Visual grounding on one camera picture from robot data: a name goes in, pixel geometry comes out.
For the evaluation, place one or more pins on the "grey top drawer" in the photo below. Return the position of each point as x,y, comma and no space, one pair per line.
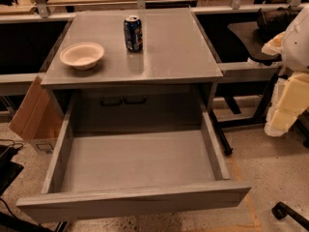
149,156

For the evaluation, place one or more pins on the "foam-covered gripper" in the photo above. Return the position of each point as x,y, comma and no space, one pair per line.
296,47

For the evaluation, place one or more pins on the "black caster leg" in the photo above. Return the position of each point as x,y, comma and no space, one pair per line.
281,210

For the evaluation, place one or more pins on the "brown cardboard box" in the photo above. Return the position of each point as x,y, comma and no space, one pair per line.
37,121

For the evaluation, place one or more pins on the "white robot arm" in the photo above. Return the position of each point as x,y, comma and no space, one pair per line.
292,44

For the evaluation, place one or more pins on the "grey drawer cabinet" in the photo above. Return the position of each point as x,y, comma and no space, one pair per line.
174,66

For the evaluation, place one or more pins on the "white paper bowl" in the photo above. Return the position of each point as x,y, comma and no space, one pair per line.
82,56

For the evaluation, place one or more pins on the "blue soda can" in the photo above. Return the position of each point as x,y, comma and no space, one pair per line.
133,33

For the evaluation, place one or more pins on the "black side table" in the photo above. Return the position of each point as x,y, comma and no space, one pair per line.
246,83

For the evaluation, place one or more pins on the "black equipment at left edge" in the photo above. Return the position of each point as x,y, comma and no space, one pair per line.
9,170

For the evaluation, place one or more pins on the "black bag on table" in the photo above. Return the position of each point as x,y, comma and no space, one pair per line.
276,21

